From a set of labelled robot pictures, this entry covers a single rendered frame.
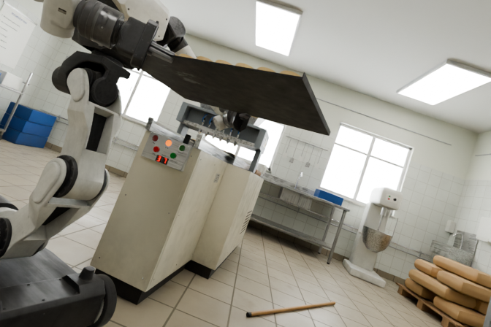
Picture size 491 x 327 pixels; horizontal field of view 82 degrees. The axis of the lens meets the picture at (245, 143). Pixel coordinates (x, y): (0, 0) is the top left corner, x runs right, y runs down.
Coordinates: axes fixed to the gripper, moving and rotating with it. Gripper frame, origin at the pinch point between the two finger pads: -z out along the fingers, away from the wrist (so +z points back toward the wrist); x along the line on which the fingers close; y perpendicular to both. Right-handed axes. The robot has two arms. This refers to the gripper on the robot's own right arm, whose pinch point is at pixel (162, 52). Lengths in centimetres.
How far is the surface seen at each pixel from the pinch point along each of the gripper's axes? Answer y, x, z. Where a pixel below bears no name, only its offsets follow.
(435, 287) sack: 174, -66, -376
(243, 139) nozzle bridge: 140, 7, -72
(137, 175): 87, -40, -7
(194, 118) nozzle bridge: 162, 10, -33
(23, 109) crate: 476, -43, 188
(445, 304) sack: 161, -78, -379
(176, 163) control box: 76, -27, -22
